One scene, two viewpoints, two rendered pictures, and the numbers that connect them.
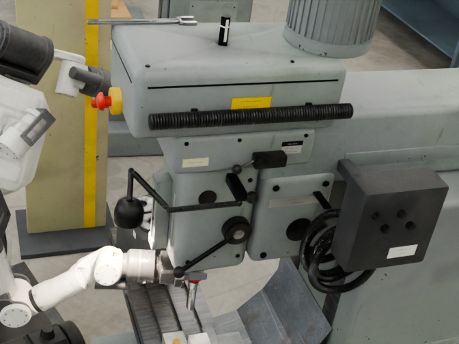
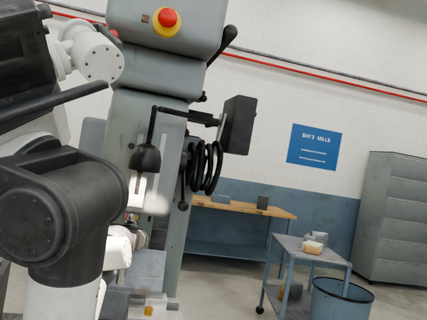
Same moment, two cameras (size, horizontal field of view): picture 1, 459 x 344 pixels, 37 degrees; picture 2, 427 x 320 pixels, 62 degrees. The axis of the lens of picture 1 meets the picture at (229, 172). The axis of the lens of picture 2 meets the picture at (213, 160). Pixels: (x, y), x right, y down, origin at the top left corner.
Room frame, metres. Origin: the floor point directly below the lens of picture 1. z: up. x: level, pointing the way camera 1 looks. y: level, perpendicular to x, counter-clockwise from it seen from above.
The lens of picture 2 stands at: (1.02, 0.98, 1.50)
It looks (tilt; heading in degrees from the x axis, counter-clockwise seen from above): 1 degrees down; 281
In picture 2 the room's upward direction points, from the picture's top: 10 degrees clockwise
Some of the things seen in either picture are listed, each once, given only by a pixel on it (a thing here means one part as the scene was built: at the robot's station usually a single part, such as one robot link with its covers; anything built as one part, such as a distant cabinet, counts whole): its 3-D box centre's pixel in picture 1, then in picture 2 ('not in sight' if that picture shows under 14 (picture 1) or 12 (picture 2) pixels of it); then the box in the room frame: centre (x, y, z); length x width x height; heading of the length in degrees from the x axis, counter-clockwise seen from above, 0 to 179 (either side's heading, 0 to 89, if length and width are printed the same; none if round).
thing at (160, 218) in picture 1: (160, 211); (141, 164); (1.36, 0.16, 1.44); 0.04 x 0.04 x 0.21; 23
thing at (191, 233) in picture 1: (205, 199); (142, 152); (1.40, 0.05, 1.47); 0.21 x 0.19 x 0.32; 23
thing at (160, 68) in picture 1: (225, 75); (162, 33); (1.40, 0.04, 1.81); 0.47 x 0.26 x 0.16; 113
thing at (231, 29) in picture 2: (254, 115); (210, 54); (1.28, -0.04, 1.79); 0.45 x 0.04 x 0.04; 113
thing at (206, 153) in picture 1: (229, 125); (155, 80); (1.41, 0.01, 1.68); 0.34 x 0.24 x 0.10; 113
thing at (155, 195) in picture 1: (151, 191); (190, 116); (1.25, 0.17, 1.58); 0.17 x 0.01 x 0.01; 40
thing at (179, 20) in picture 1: (142, 20); not in sight; (1.44, 0.24, 1.89); 0.24 x 0.04 x 0.01; 113
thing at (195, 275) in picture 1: (195, 276); not in sight; (1.37, 0.05, 1.24); 0.06 x 0.02 x 0.03; 99
